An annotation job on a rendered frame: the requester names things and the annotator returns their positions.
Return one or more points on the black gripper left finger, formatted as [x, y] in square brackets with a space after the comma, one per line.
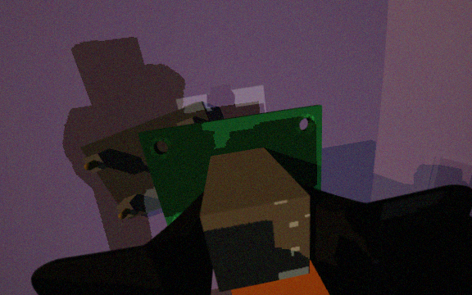
[175, 262]

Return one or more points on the green board with square handle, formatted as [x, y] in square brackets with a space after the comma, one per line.
[255, 216]

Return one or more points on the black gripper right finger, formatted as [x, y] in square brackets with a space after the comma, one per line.
[348, 239]

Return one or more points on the grey base with gold-tipped posts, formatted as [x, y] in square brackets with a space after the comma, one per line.
[120, 163]

